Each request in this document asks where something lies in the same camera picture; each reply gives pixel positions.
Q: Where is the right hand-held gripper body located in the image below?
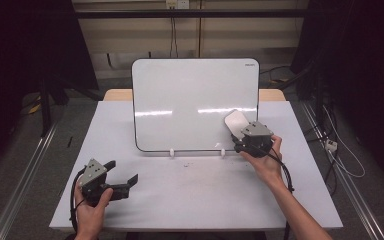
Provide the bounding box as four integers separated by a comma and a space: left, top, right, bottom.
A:
233, 121, 275, 159

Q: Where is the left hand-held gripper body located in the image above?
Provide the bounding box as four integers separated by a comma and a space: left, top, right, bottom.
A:
77, 158, 131, 207

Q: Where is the white whiteboard eraser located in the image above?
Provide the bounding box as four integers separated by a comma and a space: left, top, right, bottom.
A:
223, 109, 250, 140

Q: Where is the white magnetic whiteboard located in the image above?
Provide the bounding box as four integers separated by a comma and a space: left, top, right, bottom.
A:
131, 58, 260, 153

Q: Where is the person's right hand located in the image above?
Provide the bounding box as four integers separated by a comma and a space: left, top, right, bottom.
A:
239, 134, 284, 190

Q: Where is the person's left hand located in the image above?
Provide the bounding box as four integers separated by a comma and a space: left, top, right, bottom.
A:
74, 184, 114, 240

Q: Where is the wooden table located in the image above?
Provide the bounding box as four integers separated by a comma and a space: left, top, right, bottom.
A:
102, 88, 287, 103

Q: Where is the white power strip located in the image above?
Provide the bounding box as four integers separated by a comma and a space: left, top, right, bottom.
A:
324, 138, 339, 153

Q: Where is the black metal stand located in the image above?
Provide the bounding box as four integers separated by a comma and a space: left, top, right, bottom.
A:
39, 74, 105, 138

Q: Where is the yellow floor tape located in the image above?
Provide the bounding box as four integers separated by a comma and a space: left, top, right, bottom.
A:
27, 102, 43, 115

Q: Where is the black curtain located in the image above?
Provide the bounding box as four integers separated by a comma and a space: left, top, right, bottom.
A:
290, 0, 384, 193
0, 0, 100, 178

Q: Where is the black horizontal bar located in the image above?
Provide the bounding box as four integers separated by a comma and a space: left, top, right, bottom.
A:
74, 8, 310, 20

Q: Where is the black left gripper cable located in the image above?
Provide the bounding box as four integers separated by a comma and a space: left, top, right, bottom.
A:
68, 168, 85, 234

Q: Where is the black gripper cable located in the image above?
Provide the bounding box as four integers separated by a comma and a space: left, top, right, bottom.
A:
268, 146, 296, 240
68, 168, 85, 234

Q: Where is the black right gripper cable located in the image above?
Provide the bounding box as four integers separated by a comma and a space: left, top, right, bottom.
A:
268, 146, 296, 240

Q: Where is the aluminium floor rail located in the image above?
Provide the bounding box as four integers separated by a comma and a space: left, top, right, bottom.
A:
300, 100, 384, 240
0, 122, 60, 240

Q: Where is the black floor cable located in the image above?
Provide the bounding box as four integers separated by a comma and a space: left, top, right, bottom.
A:
259, 64, 293, 85

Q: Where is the white floor cable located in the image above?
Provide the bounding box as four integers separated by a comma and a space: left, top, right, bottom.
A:
322, 104, 367, 179

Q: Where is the black hanging cable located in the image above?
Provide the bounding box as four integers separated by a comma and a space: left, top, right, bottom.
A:
168, 8, 179, 60

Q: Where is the white wall outlet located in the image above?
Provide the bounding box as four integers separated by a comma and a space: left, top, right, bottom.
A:
165, 0, 191, 10

